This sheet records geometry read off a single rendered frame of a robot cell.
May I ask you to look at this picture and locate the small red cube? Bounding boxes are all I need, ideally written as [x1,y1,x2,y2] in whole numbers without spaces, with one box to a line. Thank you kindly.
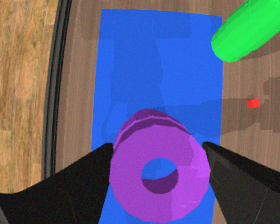
[247,98,260,108]

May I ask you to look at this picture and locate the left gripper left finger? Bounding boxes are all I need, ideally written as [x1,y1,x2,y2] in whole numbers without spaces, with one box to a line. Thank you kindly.
[0,143,114,224]

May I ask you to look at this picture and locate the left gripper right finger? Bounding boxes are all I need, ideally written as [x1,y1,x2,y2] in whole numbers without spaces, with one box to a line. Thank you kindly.
[202,141,280,224]

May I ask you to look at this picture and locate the blue flat mat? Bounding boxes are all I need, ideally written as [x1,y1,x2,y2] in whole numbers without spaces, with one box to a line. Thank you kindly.
[91,9,223,224]

